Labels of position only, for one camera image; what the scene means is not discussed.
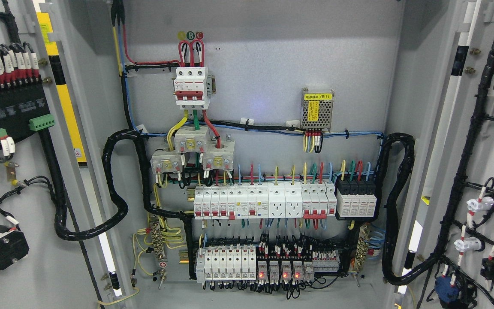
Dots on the grey current transformers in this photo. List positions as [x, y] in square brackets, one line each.
[191, 144]

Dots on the white breaker and socket row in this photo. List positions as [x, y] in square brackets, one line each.
[265, 200]

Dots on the metal mesh power supply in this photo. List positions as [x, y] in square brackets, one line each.
[316, 108]

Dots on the red white main breaker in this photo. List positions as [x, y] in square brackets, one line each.
[191, 87]

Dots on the relay and terminal row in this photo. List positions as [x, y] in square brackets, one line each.
[267, 262]

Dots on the black surge protector block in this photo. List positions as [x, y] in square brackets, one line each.
[356, 199]

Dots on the black digital power meter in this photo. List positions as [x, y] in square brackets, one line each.
[20, 104]

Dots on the grey cabinet enclosure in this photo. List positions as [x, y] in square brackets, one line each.
[381, 57]

